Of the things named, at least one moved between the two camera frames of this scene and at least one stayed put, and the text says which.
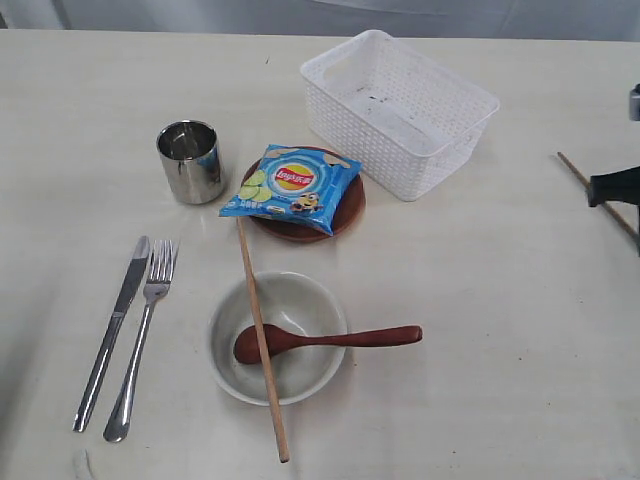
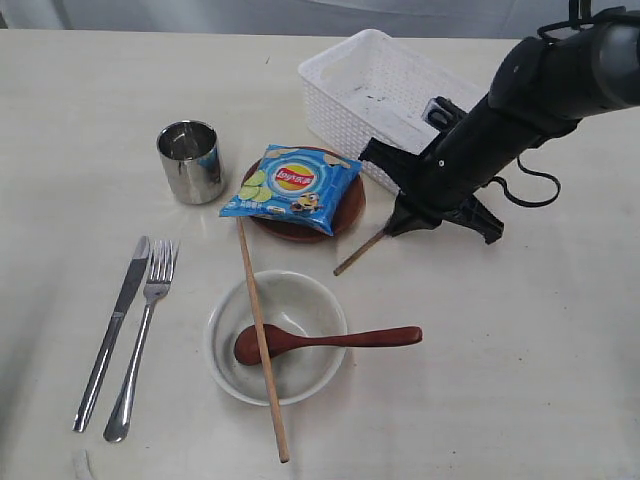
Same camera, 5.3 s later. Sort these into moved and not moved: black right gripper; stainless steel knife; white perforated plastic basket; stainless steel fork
Moved: black right gripper
Not moved: stainless steel knife; stainless steel fork; white perforated plastic basket
